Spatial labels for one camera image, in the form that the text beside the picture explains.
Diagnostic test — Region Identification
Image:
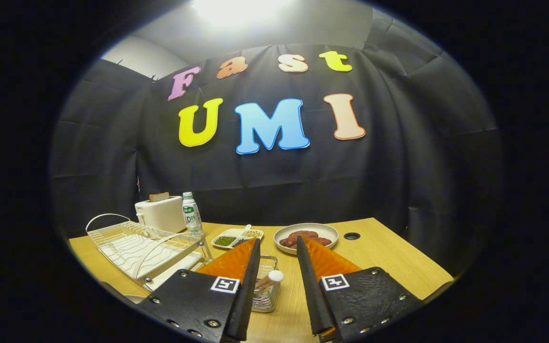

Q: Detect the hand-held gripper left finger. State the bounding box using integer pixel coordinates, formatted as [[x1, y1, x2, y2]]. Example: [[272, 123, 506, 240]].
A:
[[136, 237, 261, 343]]

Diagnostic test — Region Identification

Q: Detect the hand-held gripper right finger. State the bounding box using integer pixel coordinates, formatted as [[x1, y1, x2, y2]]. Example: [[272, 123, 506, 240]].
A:
[[296, 235, 425, 343]]

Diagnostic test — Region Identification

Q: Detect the metal wire basket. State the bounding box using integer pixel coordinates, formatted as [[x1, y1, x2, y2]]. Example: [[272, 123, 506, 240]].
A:
[[252, 255, 280, 313]]

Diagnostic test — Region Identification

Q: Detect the pink handled spoon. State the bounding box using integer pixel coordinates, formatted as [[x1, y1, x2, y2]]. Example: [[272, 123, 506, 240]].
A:
[[254, 270, 285, 291]]

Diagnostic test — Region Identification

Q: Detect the white wire dish rack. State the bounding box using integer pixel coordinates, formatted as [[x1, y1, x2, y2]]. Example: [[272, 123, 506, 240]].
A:
[[85, 213, 213, 292]]

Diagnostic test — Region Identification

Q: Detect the beige plate with meat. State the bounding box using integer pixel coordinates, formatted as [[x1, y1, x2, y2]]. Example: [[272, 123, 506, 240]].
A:
[[274, 222, 339, 255]]

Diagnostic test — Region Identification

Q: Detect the white divided dish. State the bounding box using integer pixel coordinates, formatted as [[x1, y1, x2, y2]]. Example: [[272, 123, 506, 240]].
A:
[[211, 224, 264, 250]]

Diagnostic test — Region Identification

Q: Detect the clear bottle green label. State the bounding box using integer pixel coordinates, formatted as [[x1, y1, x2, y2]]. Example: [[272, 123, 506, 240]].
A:
[[182, 192, 204, 236]]

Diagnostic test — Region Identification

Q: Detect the white toaster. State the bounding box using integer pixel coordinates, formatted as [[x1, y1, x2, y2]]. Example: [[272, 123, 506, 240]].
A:
[[134, 195, 187, 234]]

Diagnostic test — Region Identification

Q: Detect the black backdrop cloth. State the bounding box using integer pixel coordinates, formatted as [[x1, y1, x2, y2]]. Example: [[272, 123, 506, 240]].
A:
[[48, 7, 504, 282]]

